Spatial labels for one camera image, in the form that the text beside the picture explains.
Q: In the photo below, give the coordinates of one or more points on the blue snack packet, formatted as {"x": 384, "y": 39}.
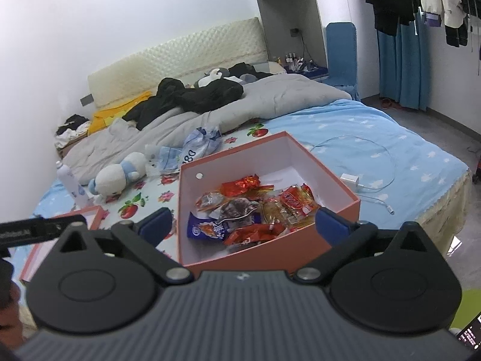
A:
{"x": 203, "y": 229}

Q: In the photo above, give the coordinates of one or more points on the grey and white plush toy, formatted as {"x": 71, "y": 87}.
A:
{"x": 212, "y": 77}

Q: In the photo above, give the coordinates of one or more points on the pink cardboard box lid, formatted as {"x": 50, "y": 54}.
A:
{"x": 49, "y": 255}

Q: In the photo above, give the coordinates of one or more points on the blue curtain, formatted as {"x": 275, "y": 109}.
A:
{"x": 406, "y": 67}

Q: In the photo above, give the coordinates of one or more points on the pink cardboard box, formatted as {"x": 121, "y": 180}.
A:
{"x": 263, "y": 158}

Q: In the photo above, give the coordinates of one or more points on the grey wardrobe cabinet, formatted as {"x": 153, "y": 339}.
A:
{"x": 285, "y": 7}

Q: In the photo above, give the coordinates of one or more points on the blue bed sheet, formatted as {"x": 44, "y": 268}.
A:
{"x": 375, "y": 131}

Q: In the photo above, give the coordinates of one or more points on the wall power socket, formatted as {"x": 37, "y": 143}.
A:
{"x": 295, "y": 32}

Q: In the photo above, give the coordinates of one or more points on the dark brown snack packet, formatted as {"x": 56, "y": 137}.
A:
{"x": 236, "y": 210}

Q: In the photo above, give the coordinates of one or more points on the hanging black garment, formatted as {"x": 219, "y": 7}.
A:
{"x": 390, "y": 0}

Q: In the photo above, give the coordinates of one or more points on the person's left forearm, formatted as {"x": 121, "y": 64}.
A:
{"x": 9, "y": 316}

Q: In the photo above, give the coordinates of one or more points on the grey quilt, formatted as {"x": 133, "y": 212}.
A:
{"x": 270, "y": 97}

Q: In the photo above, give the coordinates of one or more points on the white spray bottle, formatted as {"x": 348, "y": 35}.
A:
{"x": 73, "y": 184}

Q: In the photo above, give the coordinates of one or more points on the grey wall switch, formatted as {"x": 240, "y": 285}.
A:
{"x": 87, "y": 99}

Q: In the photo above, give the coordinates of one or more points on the crumpled plastic bag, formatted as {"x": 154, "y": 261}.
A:
{"x": 191, "y": 146}

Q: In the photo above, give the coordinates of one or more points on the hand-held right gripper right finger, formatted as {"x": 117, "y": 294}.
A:
{"x": 332, "y": 225}

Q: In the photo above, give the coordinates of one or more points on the cream padded headboard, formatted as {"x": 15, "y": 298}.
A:
{"x": 180, "y": 56}

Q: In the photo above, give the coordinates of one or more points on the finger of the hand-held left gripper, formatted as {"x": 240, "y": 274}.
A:
{"x": 60, "y": 218}

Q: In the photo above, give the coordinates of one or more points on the black clothes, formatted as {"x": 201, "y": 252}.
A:
{"x": 203, "y": 97}

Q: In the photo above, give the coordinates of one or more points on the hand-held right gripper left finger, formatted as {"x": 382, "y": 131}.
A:
{"x": 156, "y": 225}

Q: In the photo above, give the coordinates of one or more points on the blue chair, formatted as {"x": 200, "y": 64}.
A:
{"x": 340, "y": 52}

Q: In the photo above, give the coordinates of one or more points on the red slippers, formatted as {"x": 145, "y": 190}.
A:
{"x": 389, "y": 102}

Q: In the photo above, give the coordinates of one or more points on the floral fruit-print cloth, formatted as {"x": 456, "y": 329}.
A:
{"x": 150, "y": 199}

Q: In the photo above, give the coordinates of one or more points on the cluttered bedside table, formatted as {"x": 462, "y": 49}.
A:
{"x": 304, "y": 69}

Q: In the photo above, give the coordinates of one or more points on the white and blue plush toy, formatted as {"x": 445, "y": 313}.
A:
{"x": 112, "y": 175}

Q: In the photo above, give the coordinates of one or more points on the white charger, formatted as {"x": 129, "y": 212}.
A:
{"x": 350, "y": 180}

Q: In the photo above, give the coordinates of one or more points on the yellow blanket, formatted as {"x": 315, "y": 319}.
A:
{"x": 109, "y": 114}

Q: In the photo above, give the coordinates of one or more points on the pile of clothes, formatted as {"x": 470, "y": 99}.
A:
{"x": 71, "y": 128}

